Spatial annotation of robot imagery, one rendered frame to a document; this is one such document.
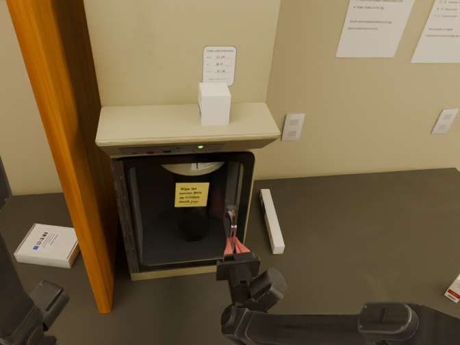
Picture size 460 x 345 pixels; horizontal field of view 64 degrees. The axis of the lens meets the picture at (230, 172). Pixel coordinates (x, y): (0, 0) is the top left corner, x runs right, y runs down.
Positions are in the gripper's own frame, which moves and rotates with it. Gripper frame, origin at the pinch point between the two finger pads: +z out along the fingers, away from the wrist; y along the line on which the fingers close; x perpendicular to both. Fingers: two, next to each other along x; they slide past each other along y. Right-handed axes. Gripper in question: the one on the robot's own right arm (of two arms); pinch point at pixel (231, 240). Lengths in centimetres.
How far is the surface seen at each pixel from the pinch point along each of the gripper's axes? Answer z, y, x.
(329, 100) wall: 49, -43, -11
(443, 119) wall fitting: 48, -93, -3
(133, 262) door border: 3.9, 25.3, 10.4
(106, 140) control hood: -5.8, 24.9, -36.3
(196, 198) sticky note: 4.1, 8.6, -11.7
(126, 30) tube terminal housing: 6, 21, -50
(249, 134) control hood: -5.7, 0.6, -36.4
